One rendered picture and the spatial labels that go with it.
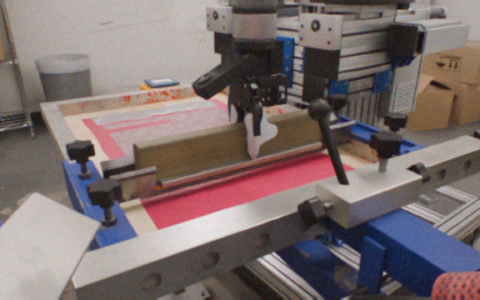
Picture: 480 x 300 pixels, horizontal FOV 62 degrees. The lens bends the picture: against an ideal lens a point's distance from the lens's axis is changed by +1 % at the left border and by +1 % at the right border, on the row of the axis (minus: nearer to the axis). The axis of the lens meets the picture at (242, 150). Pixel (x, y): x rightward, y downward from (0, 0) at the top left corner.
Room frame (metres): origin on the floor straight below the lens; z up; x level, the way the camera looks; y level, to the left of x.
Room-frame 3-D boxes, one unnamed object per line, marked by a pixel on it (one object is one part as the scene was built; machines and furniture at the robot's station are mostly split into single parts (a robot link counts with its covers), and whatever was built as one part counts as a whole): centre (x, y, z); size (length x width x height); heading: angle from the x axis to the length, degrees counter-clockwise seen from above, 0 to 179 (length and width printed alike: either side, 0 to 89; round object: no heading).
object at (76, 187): (0.52, 0.22, 0.98); 0.30 x 0.05 x 0.07; 31
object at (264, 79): (0.71, -0.03, 1.15); 0.09 x 0.08 x 0.12; 121
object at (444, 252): (0.39, -0.18, 1.02); 0.17 x 0.06 x 0.05; 31
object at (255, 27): (0.71, -0.02, 1.23); 0.08 x 0.08 x 0.05
